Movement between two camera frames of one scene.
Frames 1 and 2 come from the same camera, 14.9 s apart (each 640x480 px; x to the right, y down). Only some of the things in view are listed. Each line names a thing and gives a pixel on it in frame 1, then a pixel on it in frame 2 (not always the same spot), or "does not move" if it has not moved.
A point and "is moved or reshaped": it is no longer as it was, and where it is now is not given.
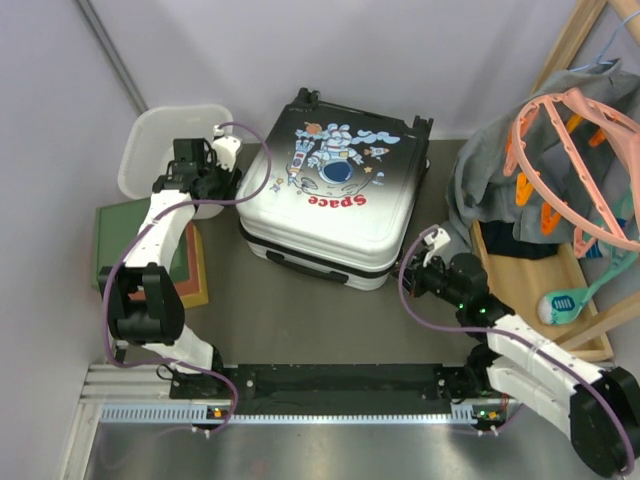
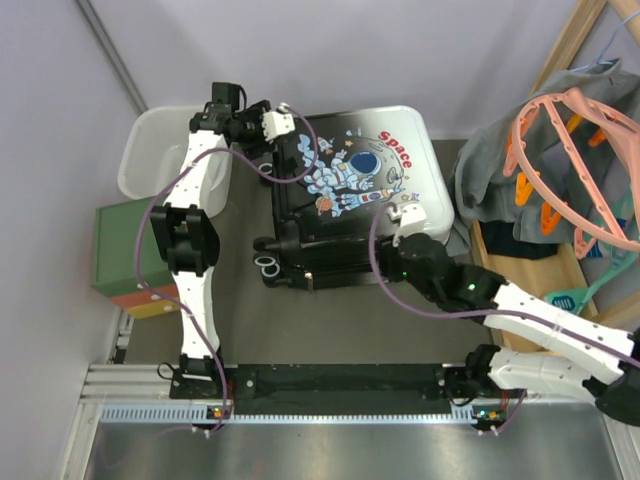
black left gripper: [179, 167] to [273, 151]
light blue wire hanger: [602, 53] does not move
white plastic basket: [148, 142] does not move
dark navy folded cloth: [500, 241] does not move
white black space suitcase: [340, 197] is moved or reshaped
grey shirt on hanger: [552, 166] does not move
